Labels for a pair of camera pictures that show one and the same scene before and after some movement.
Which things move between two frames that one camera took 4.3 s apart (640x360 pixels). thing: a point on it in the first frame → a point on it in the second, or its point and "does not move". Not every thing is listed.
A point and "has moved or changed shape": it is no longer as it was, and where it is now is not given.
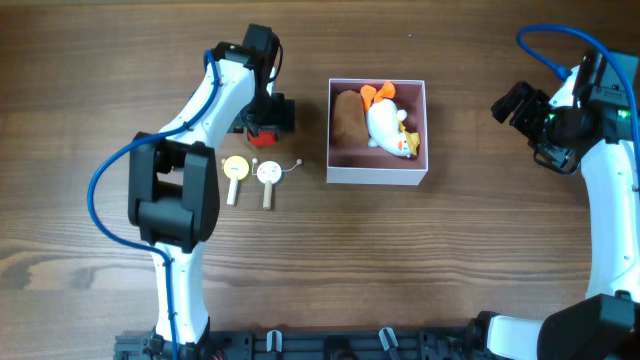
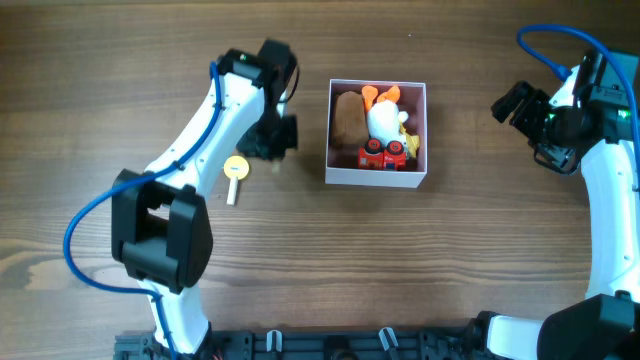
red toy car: (263, 139) has moved or changed shape
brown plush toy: (350, 125) does not move
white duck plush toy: (384, 121) does not move
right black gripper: (523, 112) does not move
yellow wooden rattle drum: (235, 168) does not move
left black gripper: (283, 118) → (288, 143)
